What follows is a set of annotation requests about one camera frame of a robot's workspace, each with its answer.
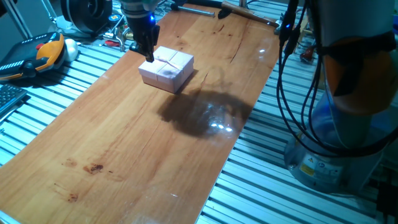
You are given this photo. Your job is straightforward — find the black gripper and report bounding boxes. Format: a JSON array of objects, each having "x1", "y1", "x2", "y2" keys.
[{"x1": 125, "y1": 11, "x2": 161, "y2": 63}]

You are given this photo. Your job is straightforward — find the pink ribboned casing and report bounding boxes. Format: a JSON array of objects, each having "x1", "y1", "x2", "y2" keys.
[{"x1": 138, "y1": 45, "x2": 195, "y2": 95}]

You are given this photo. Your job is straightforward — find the shiny metal clamp fixture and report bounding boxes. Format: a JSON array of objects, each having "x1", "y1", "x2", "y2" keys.
[{"x1": 102, "y1": 26, "x2": 133, "y2": 52}]

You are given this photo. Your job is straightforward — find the black round spool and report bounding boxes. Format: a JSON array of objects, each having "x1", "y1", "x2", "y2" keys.
[{"x1": 60, "y1": 0, "x2": 113, "y2": 34}]

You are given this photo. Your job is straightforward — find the white round plastic object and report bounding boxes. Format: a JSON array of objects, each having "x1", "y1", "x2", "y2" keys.
[{"x1": 63, "y1": 38, "x2": 79, "y2": 63}]

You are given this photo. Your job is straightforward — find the thin metal tripod leg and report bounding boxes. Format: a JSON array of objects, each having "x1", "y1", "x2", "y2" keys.
[{"x1": 40, "y1": 0, "x2": 59, "y2": 24}]

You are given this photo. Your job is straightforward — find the glossy wooden board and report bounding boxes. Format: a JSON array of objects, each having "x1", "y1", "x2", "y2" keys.
[{"x1": 0, "y1": 3, "x2": 280, "y2": 224}]

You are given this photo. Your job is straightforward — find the orange and black teach pendant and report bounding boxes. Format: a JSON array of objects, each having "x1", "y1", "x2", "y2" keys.
[{"x1": 0, "y1": 31, "x2": 66, "y2": 81}]

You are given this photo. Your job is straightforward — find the black computer keyboard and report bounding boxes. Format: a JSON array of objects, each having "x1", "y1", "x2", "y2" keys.
[{"x1": 0, "y1": 83, "x2": 29, "y2": 116}]

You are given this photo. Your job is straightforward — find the black cable with lit connector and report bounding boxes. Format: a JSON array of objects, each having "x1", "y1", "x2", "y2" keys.
[{"x1": 275, "y1": 0, "x2": 398, "y2": 158}]

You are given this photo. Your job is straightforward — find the black cable with plain connector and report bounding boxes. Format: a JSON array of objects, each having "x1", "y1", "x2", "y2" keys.
[{"x1": 283, "y1": 26, "x2": 398, "y2": 155}]

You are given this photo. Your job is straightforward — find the red handled tool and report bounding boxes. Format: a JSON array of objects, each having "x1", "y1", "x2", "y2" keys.
[{"x1": 299, "y1": 45, "x2": 315, "y2": 63}]

